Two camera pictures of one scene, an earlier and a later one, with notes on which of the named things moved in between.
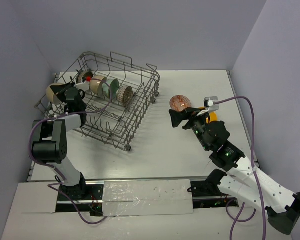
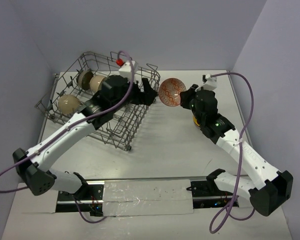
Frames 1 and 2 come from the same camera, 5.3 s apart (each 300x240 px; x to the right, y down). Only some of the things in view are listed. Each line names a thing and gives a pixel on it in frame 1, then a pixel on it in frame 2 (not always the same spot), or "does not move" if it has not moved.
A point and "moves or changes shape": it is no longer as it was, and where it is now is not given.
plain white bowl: [96, 84] does not move
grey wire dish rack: [113, 92] does not move
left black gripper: [65, 90] -> [139, 90]
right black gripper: [177, 117] -> [186, 95]
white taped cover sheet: [143, 197] does not move
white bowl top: [53, 98] moves or changes shape
